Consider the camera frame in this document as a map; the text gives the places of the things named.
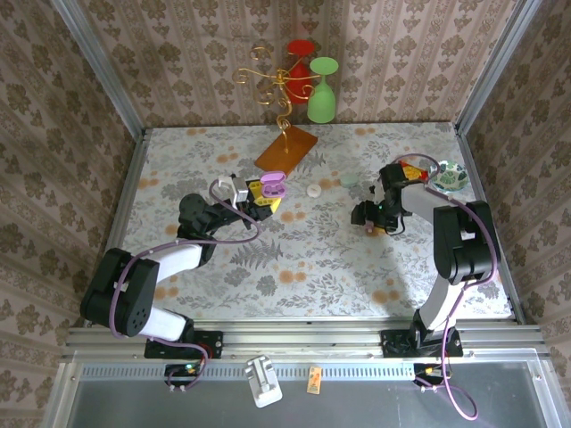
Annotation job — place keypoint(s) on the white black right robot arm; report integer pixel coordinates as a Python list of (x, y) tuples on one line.
[(464, 249)]

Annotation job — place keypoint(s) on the white plastic bracket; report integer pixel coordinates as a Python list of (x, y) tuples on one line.
[(265, 388)]

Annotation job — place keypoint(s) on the red plastic goblet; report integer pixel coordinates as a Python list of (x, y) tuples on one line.
[(300, 46)]

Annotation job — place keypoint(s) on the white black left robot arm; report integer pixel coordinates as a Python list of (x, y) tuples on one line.
[(174, 260)]

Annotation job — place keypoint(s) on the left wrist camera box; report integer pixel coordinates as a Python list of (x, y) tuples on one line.
[(241, 189)]

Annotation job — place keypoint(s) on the mint green earbuds case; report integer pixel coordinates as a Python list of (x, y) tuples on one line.
[(349, 180)]

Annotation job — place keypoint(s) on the aluminium frame post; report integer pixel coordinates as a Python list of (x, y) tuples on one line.
[(100, 67), (497, 67)]

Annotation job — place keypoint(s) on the green plastic goblet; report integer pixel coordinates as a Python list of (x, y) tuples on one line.
[(321, 107)]

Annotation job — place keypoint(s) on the white earbuds case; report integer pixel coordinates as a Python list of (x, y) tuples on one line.
[(314, 190)]

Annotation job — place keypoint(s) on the aluminium table edge rail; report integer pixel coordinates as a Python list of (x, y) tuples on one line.
[(120, 214), (490, 223)]

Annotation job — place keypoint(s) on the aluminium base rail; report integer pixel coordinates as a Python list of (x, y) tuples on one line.
[(303, 343)]

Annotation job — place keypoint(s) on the red snack packet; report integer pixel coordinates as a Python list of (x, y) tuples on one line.
[(415, 171)]

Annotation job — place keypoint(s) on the black controller board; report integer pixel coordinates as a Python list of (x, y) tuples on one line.
[(428, 372), (185, 370)]

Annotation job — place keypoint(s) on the leaf pattern ceramic bowl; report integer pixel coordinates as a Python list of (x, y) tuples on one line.
[(452, 178)]

